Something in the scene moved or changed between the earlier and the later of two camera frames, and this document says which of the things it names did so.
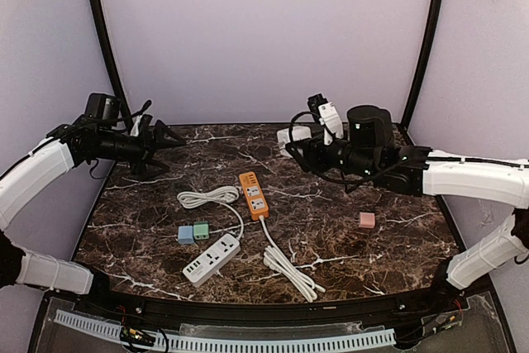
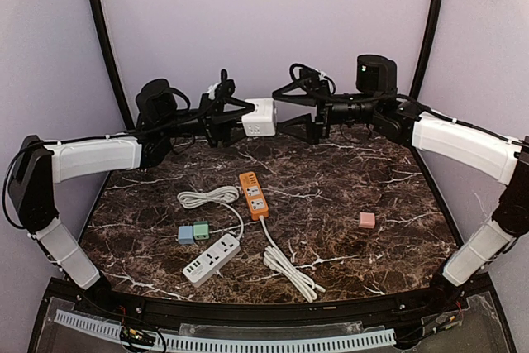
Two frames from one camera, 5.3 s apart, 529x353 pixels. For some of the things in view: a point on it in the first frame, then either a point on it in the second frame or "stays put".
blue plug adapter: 185,235 stays put
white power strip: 212,259 stays put
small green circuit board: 129,335 stays put
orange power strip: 254,197 stays put
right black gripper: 306,150 → 321,112
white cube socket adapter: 298,132 → 262,121
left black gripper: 145,145 → 212,122
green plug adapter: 201,230 stays put
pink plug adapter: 367,220 stays put
